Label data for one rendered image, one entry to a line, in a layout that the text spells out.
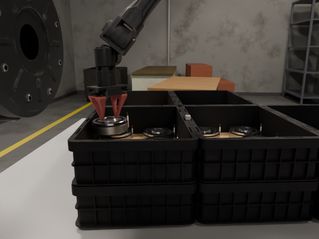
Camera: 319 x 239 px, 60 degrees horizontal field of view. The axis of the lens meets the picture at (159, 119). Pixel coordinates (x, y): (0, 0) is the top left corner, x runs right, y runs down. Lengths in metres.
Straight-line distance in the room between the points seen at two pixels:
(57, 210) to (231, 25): 6.86
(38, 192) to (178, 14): 6.66
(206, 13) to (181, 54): 1.17
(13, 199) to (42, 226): 0.19
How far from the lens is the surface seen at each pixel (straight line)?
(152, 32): 7.32
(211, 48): 7.30
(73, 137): 0.67
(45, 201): 0.90
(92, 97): 0.80
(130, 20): 0.78
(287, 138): 0.70
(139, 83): 4.86
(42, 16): 0.31
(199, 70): 5.57
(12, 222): 0.84
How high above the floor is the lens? 1.13
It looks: 14 degrees down
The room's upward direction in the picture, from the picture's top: straight up
